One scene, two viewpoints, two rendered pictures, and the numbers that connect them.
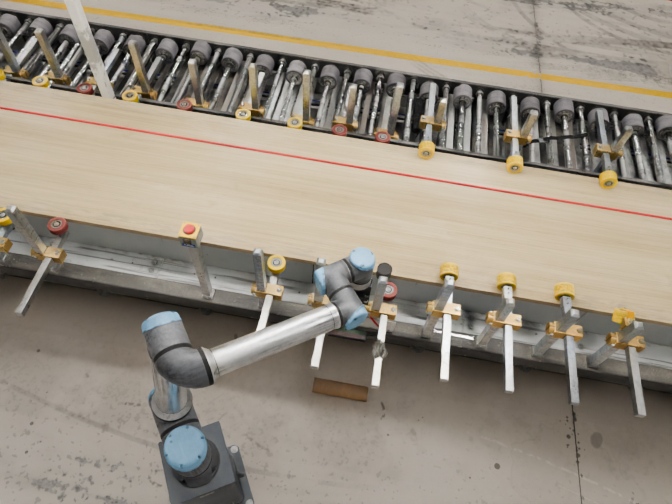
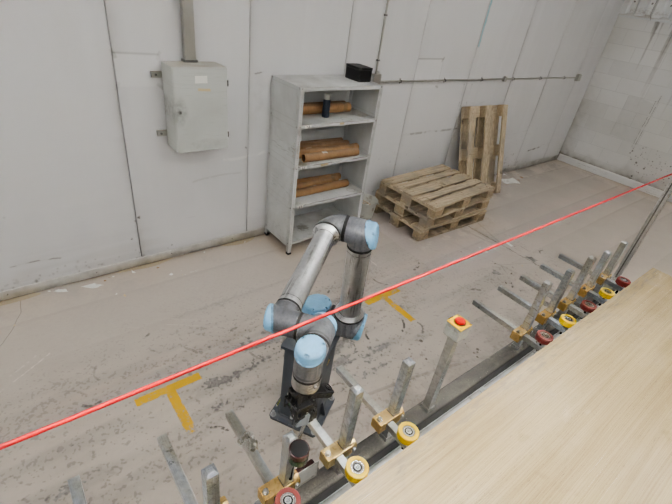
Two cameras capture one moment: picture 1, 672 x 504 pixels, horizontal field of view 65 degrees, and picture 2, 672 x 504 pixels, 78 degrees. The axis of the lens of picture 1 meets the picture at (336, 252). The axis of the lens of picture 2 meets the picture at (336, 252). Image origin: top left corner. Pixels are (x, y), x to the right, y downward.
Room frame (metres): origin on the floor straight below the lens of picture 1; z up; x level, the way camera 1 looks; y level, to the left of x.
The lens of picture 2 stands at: (1.61, -0.70, 2.25)
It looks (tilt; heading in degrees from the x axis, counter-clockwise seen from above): 32 degrees down; 134
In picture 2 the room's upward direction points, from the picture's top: 9 degrees clockwise
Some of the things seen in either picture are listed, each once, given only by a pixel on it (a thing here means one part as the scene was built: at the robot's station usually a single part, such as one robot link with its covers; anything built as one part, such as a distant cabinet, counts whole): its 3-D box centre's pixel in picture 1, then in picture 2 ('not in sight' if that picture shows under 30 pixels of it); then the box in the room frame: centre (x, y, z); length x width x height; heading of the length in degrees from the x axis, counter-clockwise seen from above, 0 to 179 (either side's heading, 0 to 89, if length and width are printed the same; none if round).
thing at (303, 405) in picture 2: (359, 288); (302, 397); (0.98, -0.10, 1.14); 0.09 x 0.08 x 0.12; 86
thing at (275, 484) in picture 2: (380, 309); (279, 487); (1.06, -0.22, 0.85); 0.14 x 0.06 x 0.05; 86
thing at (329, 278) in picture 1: (334, 279); (317, 332); (0.91, 0.00, 1.31); 0.12 x 0.12 x 0.09; 33
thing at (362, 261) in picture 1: (360, 265); (309, 359); (0.98, -0.09, 1.31); 0.10 x 0.09 x 0.12; 123
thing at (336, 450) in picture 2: (323, 301); (338, 450); (1.07, 0.03, 0.83); 0.14 x 0.06 x 0.05; 86
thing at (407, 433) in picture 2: (276, 268); (405, 439); (1.20, 0.25, 0.85); 0.08 x 0.08 x 0.11
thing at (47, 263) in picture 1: (43, 271); (506, 324); (1.08, 1.27, 0.82); 0.44 x 0.03 x 0.04; 176
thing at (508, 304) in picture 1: (492, 327); not in sight; (1.02, -0.70, 0.87); 0.04 x 0.04 x 0.48; 86
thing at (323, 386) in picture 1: (340, 389); not in sight; (0.96, -0.11, 0.04); 0.30 x 0.08 x 0.08; 86
